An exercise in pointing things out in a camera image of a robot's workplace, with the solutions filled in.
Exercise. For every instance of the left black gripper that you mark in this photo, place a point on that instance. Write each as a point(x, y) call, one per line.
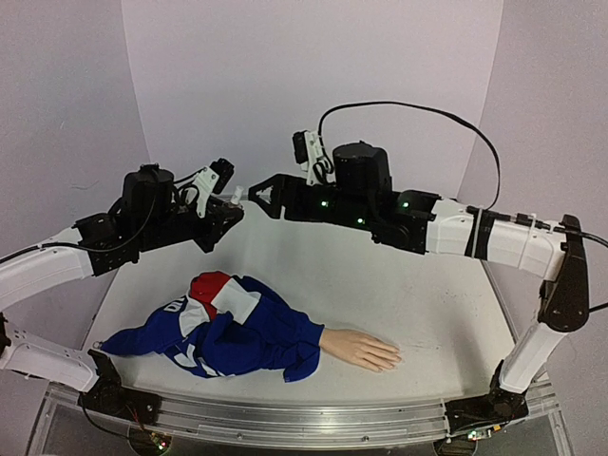
point(218, 216)

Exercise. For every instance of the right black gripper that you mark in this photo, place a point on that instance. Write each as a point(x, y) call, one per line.
point(287, 199)

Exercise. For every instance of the clear nail polish bottle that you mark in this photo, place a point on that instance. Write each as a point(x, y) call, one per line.
point(235, 203)

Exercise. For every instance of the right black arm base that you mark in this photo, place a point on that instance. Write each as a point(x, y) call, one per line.
point(496, 408)

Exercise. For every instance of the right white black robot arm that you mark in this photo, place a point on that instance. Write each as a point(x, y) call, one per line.
point(427, 223)

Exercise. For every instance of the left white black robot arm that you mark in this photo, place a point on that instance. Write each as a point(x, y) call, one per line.
point(92, 246)

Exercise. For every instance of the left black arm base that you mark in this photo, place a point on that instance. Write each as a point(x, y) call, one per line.
point(110, 397)

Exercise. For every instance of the blue red white jacket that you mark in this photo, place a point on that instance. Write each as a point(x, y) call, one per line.
point(226, 325)

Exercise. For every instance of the mannequin hand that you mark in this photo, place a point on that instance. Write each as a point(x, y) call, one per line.
point(359, 349)

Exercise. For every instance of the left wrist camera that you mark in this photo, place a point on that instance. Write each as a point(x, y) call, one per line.
point(211, 180)

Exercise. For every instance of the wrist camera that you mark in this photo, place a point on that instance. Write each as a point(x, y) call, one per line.
point(211, 180)
point(311, 156)

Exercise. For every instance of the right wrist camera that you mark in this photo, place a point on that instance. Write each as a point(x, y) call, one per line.
point(311, 156)

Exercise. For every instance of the aluminium front rail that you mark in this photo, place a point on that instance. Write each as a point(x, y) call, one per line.
point(340, 410)

